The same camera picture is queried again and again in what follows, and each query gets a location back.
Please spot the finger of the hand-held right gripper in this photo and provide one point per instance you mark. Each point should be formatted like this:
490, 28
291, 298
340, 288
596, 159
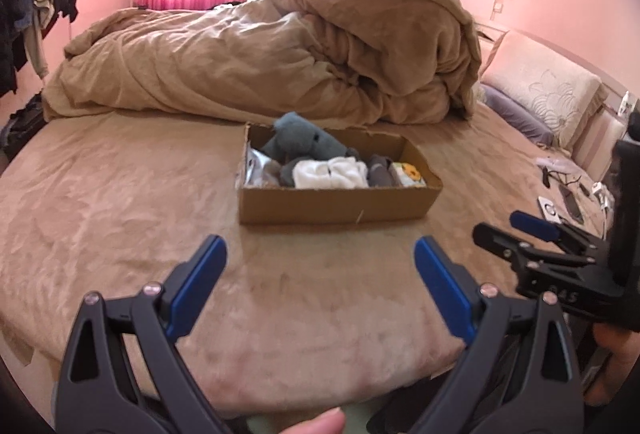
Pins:
500, 241
537, 225

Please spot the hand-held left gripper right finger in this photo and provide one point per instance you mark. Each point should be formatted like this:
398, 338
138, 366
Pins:
442, 289

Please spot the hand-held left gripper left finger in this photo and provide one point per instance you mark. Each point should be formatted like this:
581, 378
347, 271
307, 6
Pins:
195, 284

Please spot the yellow patterned socks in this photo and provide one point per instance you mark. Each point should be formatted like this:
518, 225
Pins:
410, 174

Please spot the grey dotted sock bundle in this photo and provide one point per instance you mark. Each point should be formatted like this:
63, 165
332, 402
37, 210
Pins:
380, 169

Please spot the cardboard box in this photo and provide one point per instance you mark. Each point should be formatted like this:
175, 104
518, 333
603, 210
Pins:
325, 206

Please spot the white sock bundle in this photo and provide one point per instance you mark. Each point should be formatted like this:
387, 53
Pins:
330, 174

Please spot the grey socks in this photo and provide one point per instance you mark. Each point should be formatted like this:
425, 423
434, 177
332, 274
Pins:
292, 131

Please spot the person's right hand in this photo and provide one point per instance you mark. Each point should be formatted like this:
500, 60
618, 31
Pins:
617, 364

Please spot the person's left hand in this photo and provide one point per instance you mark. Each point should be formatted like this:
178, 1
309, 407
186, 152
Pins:
320, 424

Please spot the white card with circle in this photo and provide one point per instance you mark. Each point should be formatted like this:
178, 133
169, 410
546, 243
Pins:
550, 210

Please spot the black phone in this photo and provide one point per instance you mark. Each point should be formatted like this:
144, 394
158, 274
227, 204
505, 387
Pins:
571, 204

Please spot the clear plastic bag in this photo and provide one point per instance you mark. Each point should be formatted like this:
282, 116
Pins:
552, 162

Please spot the white charger plug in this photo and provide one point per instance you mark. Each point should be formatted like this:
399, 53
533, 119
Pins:
600, 194

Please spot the purple grey pillow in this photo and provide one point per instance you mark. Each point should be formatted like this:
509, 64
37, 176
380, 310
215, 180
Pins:
520, 119

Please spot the cream flower embroidered pillow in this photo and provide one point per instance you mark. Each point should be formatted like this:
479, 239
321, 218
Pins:
545, 84

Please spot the white bottle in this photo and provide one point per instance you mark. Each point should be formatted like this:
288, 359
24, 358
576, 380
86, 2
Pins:
627, 104

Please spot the brown duvet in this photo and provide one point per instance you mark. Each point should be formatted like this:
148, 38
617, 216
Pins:
225, 64

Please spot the dark bag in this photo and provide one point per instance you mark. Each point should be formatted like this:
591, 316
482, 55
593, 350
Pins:
25, 124

